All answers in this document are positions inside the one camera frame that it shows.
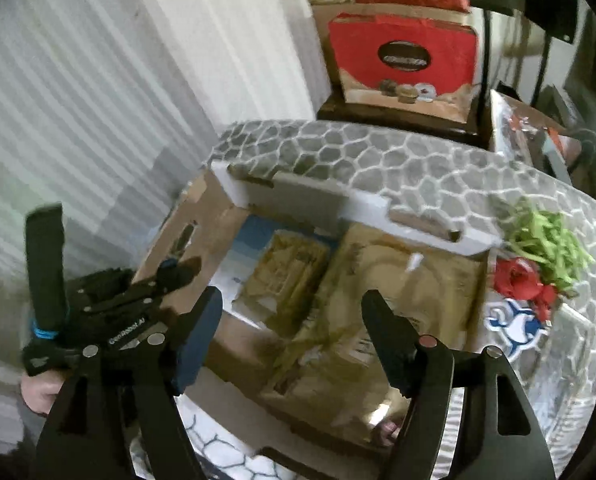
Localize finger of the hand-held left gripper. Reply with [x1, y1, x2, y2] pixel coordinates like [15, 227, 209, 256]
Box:
[148, 256, 204, 293]

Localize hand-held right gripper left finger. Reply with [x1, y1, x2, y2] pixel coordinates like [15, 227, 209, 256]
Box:
[35, 287, 225, 480]

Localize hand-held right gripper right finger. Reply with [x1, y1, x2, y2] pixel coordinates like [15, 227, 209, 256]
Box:
[360, 289, 559, 480]

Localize golden plastic packets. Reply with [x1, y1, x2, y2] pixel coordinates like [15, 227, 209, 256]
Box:
[258, 222, 489, 448]

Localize small brown padded envelope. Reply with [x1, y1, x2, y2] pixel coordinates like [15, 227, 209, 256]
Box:
[243, 230, 331, 336]

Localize blue white tag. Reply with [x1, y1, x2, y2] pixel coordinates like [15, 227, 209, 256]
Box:
[483, 297, 546, 361]

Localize red item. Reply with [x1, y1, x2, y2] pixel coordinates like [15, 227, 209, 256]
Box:
[493, 257, 561, 321]

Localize green cord bundle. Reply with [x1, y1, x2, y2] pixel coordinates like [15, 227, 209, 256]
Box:
[493, 200, 596, 296]

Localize person's left hand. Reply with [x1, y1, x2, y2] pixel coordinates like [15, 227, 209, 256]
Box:
[20, 370, 64, 413]

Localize white curtain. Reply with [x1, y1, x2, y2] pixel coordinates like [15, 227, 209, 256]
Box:
[0, 0, 329, 461]

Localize dark wooden stand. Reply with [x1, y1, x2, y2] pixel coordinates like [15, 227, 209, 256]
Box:
[318, 95, 481, 136]

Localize red gift bag oval label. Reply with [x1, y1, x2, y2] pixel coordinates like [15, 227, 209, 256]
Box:
[327, 12, 479, 123]

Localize black speaker pole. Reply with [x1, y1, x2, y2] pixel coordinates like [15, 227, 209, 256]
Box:
[480, 10, 494, 106]
[530, 35, 552, 106]

